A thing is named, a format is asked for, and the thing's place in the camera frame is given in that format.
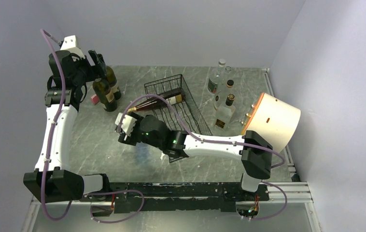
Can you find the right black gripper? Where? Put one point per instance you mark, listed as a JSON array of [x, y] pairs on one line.
[[129, 139]]

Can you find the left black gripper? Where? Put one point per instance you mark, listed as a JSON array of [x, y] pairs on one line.
[[97, 71]]

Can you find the blue clear glass bottle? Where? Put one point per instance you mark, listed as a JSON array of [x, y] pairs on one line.
[[142, 154]]

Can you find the dark green black-capped bottle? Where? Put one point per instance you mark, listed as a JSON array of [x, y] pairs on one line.
[[111, 78]]

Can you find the green bottle silver cap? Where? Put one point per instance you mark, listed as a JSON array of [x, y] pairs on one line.
[[105, 95]]

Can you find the clear bottle orange black label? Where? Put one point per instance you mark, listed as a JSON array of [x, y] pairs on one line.
[[225, 112]]

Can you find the clear bottle white label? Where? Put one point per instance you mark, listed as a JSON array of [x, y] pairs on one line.
[[222, 93]]

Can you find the frosted clear slim bottle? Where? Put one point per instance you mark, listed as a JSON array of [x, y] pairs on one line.
[[216, 76]]

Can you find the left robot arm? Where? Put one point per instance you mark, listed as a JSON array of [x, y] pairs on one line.
[[51, 179]]

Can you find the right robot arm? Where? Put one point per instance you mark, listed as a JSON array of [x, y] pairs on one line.
[[256, 158]]

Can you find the dark red gold-capped bottle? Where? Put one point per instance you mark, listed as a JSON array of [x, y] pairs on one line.
[[173, 96]]

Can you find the pink rectangular eraser block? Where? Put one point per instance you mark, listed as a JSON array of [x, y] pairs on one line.
[[94, 99]]

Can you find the beige cylindrical lamp shade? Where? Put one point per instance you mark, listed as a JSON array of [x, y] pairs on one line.
[[274, 120]]

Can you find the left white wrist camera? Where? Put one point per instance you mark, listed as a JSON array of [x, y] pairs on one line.
[[70, 43]]

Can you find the black wire wine rack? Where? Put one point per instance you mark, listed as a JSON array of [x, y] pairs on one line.
[[187, 109]]

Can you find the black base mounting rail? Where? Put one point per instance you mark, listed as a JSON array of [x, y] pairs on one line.
[[185, 196]]

